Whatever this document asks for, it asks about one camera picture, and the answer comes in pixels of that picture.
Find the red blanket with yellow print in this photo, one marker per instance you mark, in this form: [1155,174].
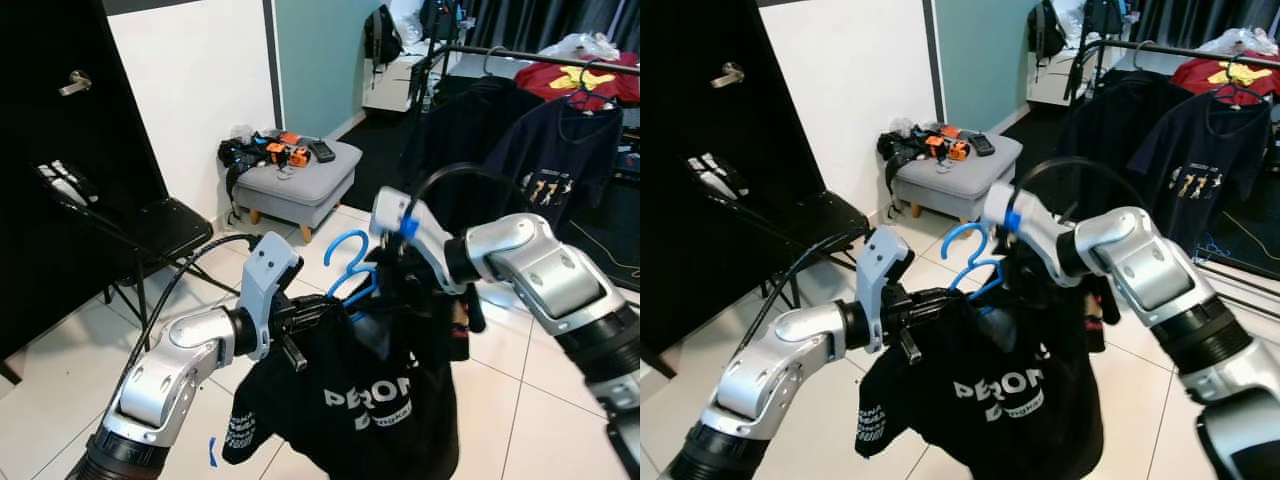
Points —
[1195,75]
[545,80]

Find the white desk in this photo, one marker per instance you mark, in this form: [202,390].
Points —
[395,90]
[1055,85]

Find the orange black tools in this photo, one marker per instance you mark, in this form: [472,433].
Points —
[950,148]
[290,152]

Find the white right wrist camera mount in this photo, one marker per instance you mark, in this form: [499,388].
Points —
[1005,205]
[400,215]

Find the black t-shirt white lettering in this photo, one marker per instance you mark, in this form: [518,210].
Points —
[1000,430]
[350,420]

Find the black backpack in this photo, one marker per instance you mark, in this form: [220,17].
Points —
[1105,15]
[440,18]

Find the navy t-shirt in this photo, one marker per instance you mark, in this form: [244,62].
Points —
[1200,140]
[560,150]

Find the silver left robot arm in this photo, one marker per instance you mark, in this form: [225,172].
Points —
[170,370]
[770,370]

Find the white black handheld controller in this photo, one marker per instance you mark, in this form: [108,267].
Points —
[62,185]
[715,175]

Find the black door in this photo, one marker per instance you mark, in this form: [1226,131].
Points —
[760,130]
[100,130]

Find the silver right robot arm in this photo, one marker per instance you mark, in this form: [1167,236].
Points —
[1150,270]
[540,270]

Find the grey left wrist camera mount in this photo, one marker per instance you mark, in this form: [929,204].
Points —
[268,280]
[885,265]

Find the black folding chair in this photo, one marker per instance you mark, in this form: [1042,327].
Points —
[170,225]
[825,215]

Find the dark curtains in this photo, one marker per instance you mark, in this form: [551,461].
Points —
[540,20]
[1200,18]

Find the black metal clothes rack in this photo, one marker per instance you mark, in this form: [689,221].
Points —
[520,52]
[1170,46]

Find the white plastic bag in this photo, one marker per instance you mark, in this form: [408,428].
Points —
[1240,42]
[580,45]

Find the black hanging bag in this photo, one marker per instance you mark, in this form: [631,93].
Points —
[383,38]
[1047,30]

